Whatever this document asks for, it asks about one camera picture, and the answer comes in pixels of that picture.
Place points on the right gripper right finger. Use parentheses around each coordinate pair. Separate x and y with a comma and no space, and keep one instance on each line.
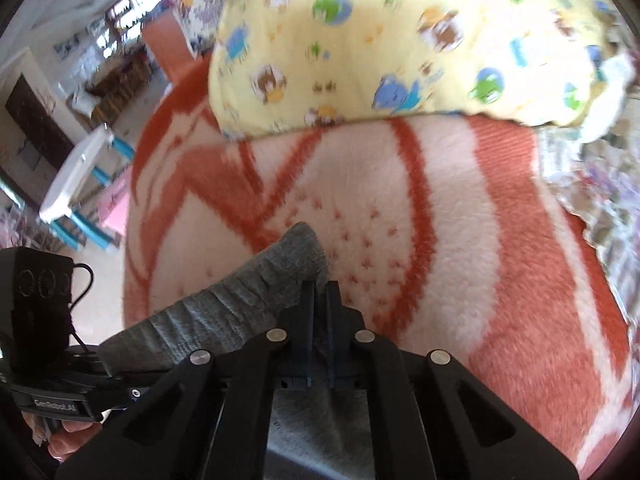
(429,417)

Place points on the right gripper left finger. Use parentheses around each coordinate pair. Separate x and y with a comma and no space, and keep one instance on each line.
(209,417)

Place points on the grey pants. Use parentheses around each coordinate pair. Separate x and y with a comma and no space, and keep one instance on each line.
(314,434)

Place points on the left hand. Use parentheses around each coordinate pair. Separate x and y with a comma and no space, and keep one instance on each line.
(67,440)

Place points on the orange white blanket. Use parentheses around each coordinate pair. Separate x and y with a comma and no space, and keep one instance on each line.
(437,228)

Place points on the white blue stool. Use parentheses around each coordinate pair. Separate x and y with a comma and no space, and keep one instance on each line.
(77,168)

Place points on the floral pillow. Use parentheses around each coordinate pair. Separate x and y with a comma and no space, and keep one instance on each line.
(598,182)

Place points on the yellow cartoon pillow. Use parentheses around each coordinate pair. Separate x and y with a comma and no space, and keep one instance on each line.
(284,65)

